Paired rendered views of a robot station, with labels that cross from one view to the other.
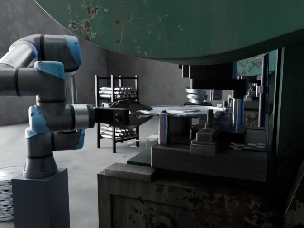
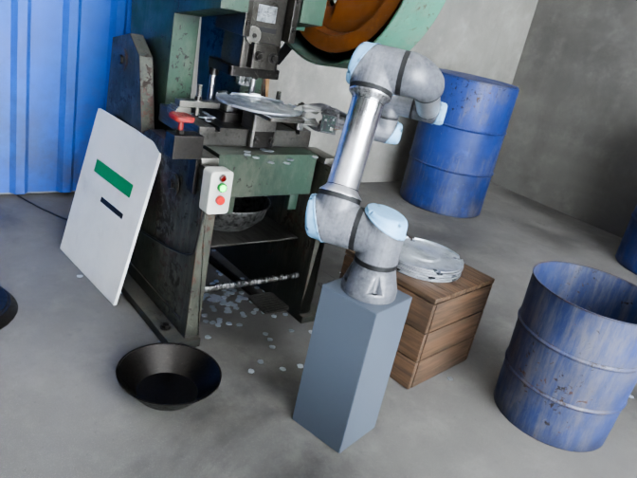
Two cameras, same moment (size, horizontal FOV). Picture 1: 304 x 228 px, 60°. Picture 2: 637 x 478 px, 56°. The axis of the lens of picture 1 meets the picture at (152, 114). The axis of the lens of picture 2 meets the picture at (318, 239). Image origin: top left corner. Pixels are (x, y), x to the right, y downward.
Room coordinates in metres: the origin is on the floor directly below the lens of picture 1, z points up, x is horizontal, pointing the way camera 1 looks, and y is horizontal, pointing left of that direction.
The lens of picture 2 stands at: (2.59, 1.00, 1.14)
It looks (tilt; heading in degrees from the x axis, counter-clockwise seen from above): 21 degrees down; 205
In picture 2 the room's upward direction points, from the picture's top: 12 degrees clockwise
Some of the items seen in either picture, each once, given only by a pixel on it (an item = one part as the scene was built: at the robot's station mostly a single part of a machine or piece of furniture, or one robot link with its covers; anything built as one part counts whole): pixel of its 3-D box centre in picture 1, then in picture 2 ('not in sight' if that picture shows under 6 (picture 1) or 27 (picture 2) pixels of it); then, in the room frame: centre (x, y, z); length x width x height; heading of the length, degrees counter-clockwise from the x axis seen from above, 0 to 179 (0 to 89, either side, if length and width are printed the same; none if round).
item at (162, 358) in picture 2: not in sight; (169, 380); (1.43, 0.08, 0.04); 0.30 x 0.30 x 0.07
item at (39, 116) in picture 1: (51, 117); (384, 130); (0.72, 0.28, 0.78); 0.11 x 0.08 x 0.09; 119
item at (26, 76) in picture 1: (44, 82); (395, 102); (0.72, 0.29, 0.88); 0.11 x 0.08 x 0.11; 103
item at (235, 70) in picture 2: (220, 87); (243, 71); (0.86, -0.22, 0.86); 0.20 x 0.16 x 0.05; 157
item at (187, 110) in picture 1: (182, 110); (260, 103); (0.91, -0.10, 0.78); 0.29 x 0.29 x 0.01
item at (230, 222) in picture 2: not in sight; (224, 208); (0.86, -0.22, 0.36); 0.34 x 0.34 x 0.10
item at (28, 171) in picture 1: (40, 162); (372, 274); (1.21, 0.53, 0.50); 0.15 x 0.15 x 0.10
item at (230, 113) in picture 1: (216, 119); (240, 102); (0.86, -0.22, 0.76); 0.15 x 0.09 x 0.05; 157
